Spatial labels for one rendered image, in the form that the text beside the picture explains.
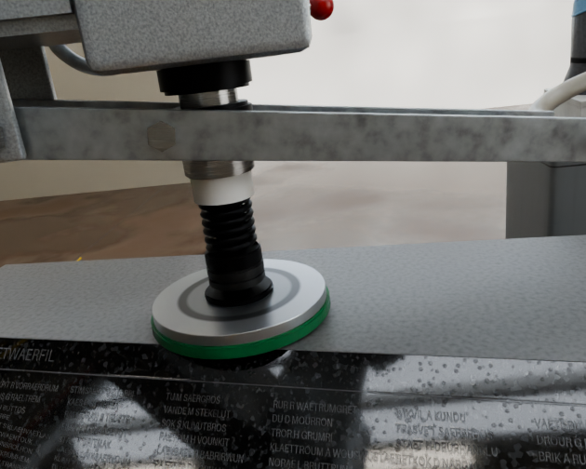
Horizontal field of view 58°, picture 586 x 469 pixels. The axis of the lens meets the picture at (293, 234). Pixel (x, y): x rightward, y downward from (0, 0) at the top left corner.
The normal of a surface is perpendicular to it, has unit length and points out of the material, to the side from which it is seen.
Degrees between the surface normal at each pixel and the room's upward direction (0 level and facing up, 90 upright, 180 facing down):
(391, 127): 90
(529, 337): 0
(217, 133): 90
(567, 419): 45
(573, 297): 0
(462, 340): 0
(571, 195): 90
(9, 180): 90
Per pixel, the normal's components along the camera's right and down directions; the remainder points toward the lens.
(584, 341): -0.11, -0.94
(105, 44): 0.17, 0.30
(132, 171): -0.07, 0.32
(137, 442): -0.26, -0.43
